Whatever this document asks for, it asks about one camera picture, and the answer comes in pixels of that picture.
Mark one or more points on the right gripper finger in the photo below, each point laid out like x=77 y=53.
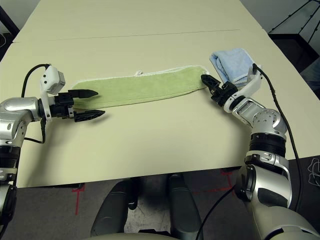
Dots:
x=209 y=86
x=213 y=81

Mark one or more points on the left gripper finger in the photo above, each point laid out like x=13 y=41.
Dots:
x=87 y=115
x=83 y=94

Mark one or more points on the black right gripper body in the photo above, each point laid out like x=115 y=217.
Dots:
x=223 y=93

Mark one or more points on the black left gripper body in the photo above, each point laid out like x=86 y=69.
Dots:
x=62 y=106

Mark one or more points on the green towel with white trim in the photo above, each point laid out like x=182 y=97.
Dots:
x=140 y=87

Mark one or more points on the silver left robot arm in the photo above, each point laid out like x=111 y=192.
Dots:
x=17 y=107

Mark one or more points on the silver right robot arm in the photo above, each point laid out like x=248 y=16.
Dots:
x=265 y=120

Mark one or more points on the folded light blue towel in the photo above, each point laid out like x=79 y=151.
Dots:
x=232 y=62

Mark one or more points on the black framed glass cabinet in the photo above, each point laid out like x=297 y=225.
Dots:
x=295 y=40

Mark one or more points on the dark grey robot left leg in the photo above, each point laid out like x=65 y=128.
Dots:
x=110 y=212

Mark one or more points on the dark grey robot leg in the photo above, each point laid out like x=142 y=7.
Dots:
x=185 y=212
x=110 y=212

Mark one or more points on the dark grey robot right leg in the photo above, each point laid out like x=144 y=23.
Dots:
x=185 y=212

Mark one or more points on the beige robot torso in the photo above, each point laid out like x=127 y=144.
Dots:
x=125 y=237

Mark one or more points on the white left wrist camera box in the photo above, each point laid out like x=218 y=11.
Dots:
x=51 y=77

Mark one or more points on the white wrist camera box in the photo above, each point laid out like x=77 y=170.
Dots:
x=255 y=80
x=51 y=77

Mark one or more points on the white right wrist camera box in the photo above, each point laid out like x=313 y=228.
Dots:
x=255 y=80

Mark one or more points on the beige side table black frame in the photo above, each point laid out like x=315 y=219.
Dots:
x=10 y=21

